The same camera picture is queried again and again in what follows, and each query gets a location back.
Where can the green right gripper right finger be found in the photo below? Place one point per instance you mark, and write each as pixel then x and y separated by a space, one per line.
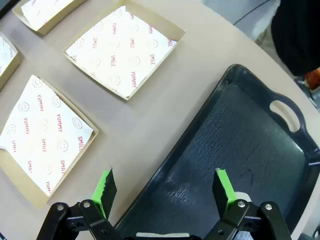
pixel 221 195

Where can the green right gripper left finger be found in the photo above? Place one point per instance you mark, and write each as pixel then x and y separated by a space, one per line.
pixel 105 195

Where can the brown cardboard food box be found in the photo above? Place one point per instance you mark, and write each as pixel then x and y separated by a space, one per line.
pixel 22 180
pixel 15 61
pixel 162 24
pixel 65 13

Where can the white printed paper liner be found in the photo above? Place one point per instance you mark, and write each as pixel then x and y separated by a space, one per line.
pixel 42 12
pixel 3 55
pixel 117 50
pixel 42 130

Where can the person in black cardigan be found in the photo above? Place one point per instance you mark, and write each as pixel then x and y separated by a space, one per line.
pixel 295 37

